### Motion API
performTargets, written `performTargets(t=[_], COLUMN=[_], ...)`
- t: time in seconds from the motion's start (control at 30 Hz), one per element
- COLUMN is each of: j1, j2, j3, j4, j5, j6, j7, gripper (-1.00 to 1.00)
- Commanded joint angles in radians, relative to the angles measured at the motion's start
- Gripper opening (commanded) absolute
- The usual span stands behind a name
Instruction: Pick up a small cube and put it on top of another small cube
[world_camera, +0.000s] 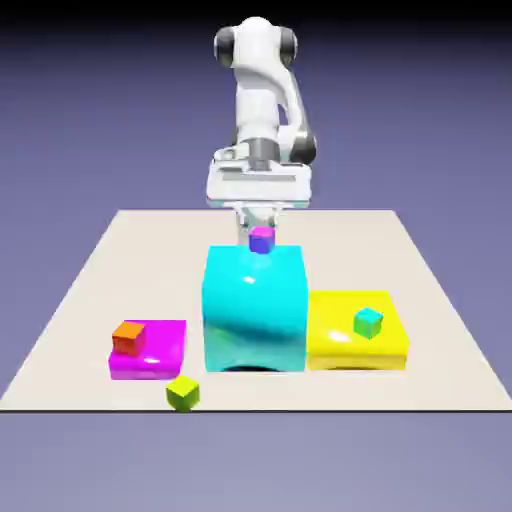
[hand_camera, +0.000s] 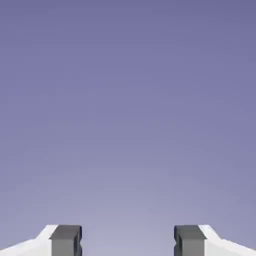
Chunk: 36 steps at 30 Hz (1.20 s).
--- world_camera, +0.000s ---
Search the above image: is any large magenta box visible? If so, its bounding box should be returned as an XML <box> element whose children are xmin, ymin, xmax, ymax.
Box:
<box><xmin>108</xmin><ymin>318</ymin><xmax>188</xmax><ymax>381</ymax></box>

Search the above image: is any large yellow box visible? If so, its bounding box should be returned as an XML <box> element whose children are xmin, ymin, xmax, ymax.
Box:
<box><xmin>306</xmin><ymin>290</ymin><xmax>410</xmax><ymax>372</ymax></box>

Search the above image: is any small orange cube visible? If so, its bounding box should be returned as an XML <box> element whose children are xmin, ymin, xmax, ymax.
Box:
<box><xmin>111</xmin><ymin>320</ymin><xmax>147</xmax><ymax>358</ymax></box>

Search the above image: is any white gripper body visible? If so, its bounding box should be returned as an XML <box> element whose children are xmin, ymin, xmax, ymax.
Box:
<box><xmin>205</xmin><ymin>158</ymin><xmax>314</xmax><ymax>210</ymax></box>

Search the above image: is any large cyan box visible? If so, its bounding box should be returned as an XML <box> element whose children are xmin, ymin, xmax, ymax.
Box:
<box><xmin>200</xmin><ymin>244</ymin><xmax>310</xmax><ymax>374</ymax></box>

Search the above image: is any small teal cube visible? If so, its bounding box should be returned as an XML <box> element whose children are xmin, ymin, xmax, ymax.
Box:
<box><xmin>352</xmin><ymin>306</ymin><xmax>385</xmax><ymax>340</ymax></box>

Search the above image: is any small yellow-green cube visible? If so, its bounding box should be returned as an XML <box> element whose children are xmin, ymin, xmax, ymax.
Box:
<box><xmin>165</xmin><ymin>374</ymin><xmax>201</xmax><ymax>414</ymax></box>

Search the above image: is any small purple cube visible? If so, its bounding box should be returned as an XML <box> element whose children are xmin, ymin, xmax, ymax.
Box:
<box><xmin>248</xmin><ymin>225</ymin><xmax>277</xmax><ymax>256</ymax></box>

